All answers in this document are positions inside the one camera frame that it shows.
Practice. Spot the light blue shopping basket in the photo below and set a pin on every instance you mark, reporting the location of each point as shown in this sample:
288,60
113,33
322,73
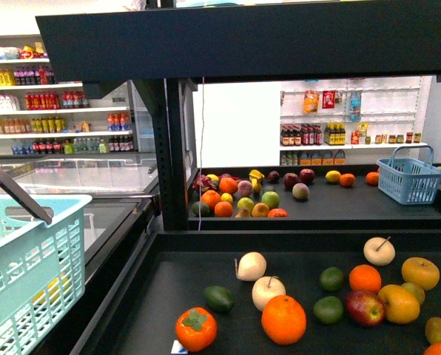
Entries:
32,254

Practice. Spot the grey basket handle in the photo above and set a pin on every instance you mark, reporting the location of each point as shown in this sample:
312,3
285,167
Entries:
22,198

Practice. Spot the yellow lemon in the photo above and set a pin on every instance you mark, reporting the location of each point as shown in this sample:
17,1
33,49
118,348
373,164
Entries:
52,293

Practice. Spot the pile of fruit back shelf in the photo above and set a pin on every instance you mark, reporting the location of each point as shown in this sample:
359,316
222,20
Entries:
226,196

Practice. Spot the peach back shelf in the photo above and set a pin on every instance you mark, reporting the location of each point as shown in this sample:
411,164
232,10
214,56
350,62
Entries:
300,191

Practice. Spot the yellow lemon back shelf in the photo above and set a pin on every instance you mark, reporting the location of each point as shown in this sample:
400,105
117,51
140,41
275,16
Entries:
333,176

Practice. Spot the orange back shelf left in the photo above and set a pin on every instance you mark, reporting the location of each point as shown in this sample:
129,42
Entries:
347,180

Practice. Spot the orange shelf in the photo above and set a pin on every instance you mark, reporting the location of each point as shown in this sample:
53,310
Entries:
347,180
372,178

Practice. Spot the white back product shelf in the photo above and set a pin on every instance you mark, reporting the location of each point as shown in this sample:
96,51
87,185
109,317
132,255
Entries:
351,121

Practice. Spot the orange back shelf right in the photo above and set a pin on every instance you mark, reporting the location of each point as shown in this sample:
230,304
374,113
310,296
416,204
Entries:
372,178

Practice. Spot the drinks shelf left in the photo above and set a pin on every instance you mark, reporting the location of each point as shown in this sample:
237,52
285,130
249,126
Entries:
41,113

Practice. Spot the black upper shelf board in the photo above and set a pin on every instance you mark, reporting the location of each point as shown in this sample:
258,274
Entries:
248,43

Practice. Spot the dark sauce bottles row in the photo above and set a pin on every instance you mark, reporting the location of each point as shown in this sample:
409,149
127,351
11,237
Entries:
300,135

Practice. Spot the dark red apple back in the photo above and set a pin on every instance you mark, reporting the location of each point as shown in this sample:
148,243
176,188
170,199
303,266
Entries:
307,176

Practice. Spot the cream pear left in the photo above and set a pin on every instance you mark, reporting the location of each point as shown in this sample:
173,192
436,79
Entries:
250,267

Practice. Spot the glass top freezer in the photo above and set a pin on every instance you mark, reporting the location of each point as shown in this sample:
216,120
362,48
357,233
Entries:
123,187

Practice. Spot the cream pear middle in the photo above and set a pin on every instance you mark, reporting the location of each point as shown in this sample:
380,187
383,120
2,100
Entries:
266,288

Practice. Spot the orange jugs bottom row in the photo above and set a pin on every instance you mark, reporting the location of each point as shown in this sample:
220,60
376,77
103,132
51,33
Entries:
321,158

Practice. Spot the green avocado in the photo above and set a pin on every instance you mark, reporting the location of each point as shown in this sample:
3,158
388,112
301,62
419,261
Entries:
219,298

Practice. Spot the orange snack bag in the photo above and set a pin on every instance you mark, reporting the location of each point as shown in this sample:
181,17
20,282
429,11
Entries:
310,101

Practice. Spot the yellow label bottles row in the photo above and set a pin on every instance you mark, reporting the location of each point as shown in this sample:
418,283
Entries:
334,134

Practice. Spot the red snack bag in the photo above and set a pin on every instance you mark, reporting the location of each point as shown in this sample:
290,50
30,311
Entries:
328,101

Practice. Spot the green lime upper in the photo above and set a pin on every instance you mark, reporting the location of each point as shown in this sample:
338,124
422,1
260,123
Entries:
331,279

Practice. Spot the green lime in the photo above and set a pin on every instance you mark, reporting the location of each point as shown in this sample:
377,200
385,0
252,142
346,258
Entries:
331,279
328,310

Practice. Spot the orange persimmon with green leaf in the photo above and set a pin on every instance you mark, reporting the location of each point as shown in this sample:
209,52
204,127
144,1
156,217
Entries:
196,329

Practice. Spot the blue snack bag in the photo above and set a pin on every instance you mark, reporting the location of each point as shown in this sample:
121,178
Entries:
355,105

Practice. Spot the large orange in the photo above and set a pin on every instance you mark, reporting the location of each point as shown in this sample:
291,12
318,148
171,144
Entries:
284,320

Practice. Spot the green lime lower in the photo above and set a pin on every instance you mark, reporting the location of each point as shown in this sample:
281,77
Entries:
328,310

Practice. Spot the small orange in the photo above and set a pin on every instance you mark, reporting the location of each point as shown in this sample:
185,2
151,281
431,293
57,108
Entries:
365,278

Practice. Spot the cream pear with stem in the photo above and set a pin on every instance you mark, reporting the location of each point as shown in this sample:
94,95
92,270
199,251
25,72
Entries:
379,251

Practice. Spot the white price tag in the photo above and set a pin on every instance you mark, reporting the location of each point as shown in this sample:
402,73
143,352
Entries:
178,349

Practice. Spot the small blue basket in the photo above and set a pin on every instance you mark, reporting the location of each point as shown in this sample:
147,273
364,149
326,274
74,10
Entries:
409,181

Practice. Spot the small jars row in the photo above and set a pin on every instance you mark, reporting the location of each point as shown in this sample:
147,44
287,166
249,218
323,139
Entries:
407,138

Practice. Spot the red yellow apple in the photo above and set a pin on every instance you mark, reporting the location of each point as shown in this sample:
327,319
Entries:
365,308

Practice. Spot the yellow apple back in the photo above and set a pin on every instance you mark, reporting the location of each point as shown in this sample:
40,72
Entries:
421,272

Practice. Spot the yellow apple front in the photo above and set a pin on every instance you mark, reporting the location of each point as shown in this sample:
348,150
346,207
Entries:
400,304

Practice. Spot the green yellow small fruit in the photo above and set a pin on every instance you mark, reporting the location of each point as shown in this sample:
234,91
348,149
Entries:
416,290

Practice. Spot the brownish pear right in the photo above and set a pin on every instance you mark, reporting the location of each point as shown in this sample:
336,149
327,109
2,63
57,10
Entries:
433,330

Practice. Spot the black upright shelf post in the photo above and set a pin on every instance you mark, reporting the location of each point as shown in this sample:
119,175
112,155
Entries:
170,154

